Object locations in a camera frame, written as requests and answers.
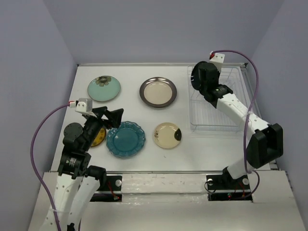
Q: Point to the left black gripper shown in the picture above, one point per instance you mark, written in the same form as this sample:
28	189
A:
115	117

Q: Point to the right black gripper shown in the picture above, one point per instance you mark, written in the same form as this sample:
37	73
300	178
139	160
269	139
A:
218	74

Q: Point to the teal scalloped plate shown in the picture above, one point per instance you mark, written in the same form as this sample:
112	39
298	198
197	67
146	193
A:
125	141

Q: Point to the cream plate with black spot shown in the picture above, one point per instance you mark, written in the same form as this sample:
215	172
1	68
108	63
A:
167	135

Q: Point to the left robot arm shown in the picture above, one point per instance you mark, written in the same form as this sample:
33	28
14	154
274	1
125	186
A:
77	181

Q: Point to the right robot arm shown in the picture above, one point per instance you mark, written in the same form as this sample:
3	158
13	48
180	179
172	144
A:
263	142

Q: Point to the yellow amber plate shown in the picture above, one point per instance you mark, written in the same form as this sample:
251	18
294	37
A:
99	138

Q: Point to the light green floral plate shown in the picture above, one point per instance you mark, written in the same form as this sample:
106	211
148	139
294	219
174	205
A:
104	88

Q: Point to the brown rimmed cream plate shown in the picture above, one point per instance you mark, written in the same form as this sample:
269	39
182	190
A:
158	92

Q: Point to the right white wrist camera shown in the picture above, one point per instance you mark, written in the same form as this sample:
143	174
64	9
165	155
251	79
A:
217	59

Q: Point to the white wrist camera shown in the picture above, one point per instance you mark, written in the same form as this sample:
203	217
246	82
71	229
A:
217	59
84	106

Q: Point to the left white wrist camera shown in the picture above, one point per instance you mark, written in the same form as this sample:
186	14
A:
84	106

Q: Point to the white wire dish rack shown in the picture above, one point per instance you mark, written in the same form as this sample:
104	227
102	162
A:
203	116

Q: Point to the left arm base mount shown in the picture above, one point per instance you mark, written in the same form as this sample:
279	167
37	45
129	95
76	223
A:
110	191

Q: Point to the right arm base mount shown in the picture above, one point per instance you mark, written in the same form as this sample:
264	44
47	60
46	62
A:
236	190

